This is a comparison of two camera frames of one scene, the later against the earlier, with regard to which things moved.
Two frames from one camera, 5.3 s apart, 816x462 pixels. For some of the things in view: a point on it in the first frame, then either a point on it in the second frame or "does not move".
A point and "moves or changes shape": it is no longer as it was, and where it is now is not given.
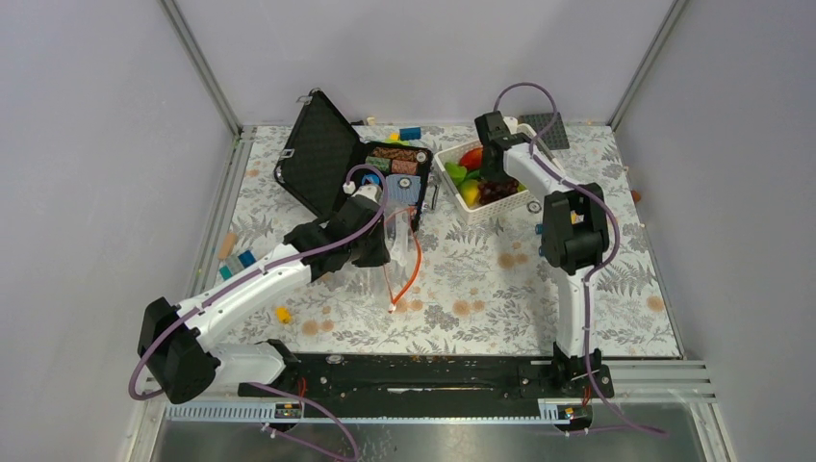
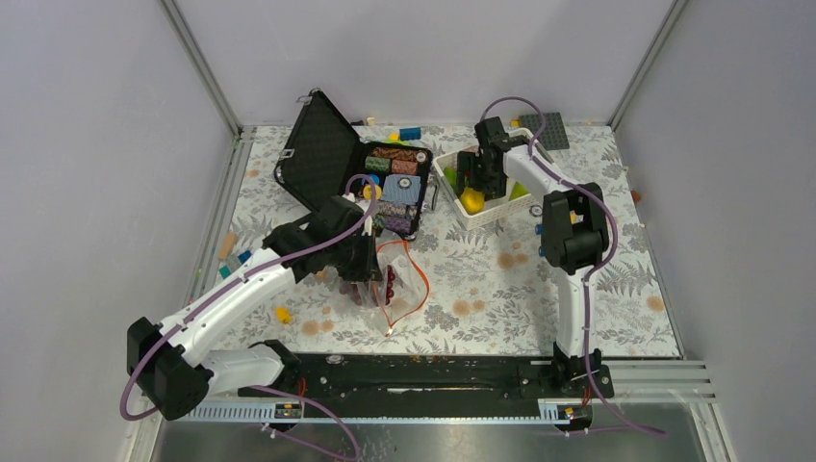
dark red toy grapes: (489, 192) moves or changes shape
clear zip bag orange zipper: (405, 253) → (400, 291)
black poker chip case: (325, 144) does not move
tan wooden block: (227, 245) does not move
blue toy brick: (410, 134) does not move
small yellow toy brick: (283, 315) does not move
